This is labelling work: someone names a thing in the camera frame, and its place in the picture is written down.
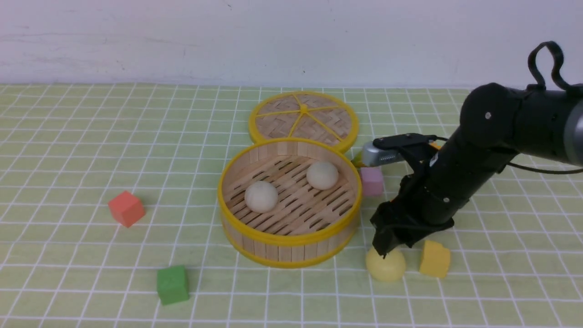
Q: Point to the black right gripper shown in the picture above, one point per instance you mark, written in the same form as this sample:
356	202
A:
415	213

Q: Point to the yellow bun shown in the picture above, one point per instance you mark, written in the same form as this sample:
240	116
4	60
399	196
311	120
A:
388	268

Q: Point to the white bun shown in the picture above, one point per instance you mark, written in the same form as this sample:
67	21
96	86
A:
261	197
322	175

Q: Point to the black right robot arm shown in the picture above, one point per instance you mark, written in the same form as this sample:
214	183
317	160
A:
496	125

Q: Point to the bamboo steamer tray yellow rim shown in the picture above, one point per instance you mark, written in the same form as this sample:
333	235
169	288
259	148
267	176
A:
307	226

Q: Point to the woven bamboo steamer lid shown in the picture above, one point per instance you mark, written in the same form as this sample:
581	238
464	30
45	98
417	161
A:
305	114

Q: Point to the yellow foam cube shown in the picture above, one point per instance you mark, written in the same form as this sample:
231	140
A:
435	259

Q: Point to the pink foam cube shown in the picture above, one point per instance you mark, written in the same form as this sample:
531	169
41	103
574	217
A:
372	181

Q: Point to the yellow plastic banana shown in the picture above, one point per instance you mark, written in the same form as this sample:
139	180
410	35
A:
370	157

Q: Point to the green foam cube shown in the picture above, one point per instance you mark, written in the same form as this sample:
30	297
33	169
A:
172	285

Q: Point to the red foam cube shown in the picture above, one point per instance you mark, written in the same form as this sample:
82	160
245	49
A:
126	209

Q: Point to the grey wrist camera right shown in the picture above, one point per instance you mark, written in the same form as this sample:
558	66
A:
404	147

